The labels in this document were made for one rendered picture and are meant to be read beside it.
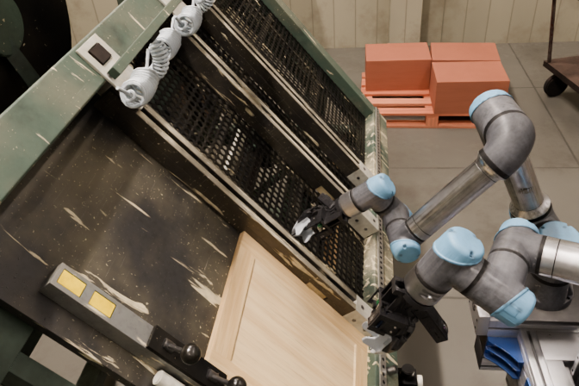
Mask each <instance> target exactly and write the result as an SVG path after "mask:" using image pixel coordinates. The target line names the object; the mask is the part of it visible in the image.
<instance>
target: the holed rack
mask: <svg viewBox="0 0 579 386"><path fill-rule="evenodd" d="M375 108H376V167H377V175H378V174H380V173H381V150H380V118H379V109H378V108H377V107H375ZM377 219H378V229H379V231H377V283H378V288H379V287H382V288H384V278H383V220H382V219H381V217H380V216H379V215H378V214H377ZM379 386H387V375H386V353H385V354H379Z"/></svg>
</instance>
